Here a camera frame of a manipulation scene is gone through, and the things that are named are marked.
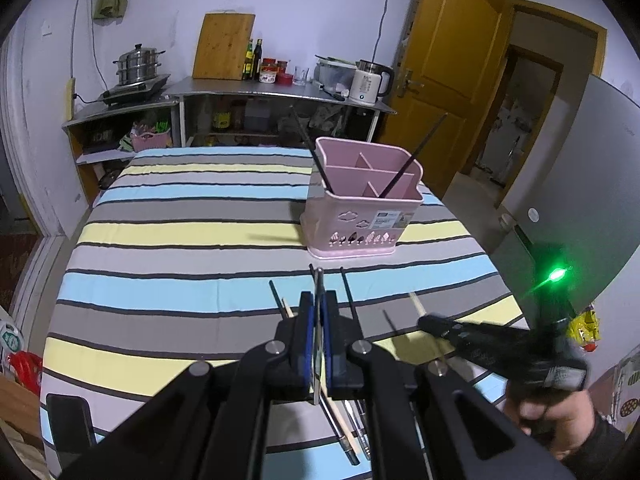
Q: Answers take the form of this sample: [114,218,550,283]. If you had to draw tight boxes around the clear plastic storage box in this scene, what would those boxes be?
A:
[315,57,358,92]

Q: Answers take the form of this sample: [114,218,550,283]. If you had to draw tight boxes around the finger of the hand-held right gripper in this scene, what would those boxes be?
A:
[417,313,507,372]

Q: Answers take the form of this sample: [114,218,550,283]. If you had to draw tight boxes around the person's right forearm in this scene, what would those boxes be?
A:
[552,407,632,480]

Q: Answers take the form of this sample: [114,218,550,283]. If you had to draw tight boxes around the red plastic stool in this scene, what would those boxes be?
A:
[7,351,43,396]

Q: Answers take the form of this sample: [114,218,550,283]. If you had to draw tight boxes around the low steel shelf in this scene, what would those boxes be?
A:
[62,97,182,203]

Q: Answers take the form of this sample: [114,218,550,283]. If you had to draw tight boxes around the steel steamer pot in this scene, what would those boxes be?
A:
[112,44,166,86]

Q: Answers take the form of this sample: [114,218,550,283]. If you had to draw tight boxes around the wooden door frame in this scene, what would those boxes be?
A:
[460,4,608,208]

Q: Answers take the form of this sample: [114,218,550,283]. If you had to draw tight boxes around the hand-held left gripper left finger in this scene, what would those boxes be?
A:
[57,292,317,480]

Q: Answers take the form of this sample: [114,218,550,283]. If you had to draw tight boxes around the pink utensil basket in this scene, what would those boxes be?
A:
[300,136,425,260]

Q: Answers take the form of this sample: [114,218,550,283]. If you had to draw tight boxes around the steel kitchen counter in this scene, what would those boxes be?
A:
[167,76,397,150]

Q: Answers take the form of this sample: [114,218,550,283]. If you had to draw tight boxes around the yellow wooden door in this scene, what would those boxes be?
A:
[387,0,516,196]

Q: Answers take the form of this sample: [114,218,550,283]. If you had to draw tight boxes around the white electric kettle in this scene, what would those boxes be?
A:
[348,60,396,107]

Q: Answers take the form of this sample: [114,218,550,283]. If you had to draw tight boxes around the small pink basket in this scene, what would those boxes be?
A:
[131,127,172,152]

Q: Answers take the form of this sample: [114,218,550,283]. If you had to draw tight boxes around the wooden cutting board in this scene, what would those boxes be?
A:
[192,12,256,81]

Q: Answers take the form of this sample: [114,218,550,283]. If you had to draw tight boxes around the black rectangular device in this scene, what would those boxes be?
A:
[46,394,97,466]

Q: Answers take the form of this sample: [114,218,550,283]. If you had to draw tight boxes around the grey panel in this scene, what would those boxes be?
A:
[492,74,640,313]

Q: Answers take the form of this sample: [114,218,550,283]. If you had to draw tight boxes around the metal chopstick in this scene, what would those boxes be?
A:
[320,396,361,466]
[312,266,326,406]

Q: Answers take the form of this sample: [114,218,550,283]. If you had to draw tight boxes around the person's right hand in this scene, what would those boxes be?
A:
[502,385,601,462]

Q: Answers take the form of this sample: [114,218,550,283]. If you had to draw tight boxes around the striped tablecloth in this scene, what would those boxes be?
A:
[39,147,531,480]

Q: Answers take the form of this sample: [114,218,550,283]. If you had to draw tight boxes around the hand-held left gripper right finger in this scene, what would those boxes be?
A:
[322,291,576,480]

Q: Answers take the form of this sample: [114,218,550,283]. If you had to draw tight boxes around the black induction cooker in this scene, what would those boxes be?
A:
[97,74,172,107]

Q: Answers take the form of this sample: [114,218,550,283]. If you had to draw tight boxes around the yellow snack bag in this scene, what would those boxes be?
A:
[565,307,601,353]

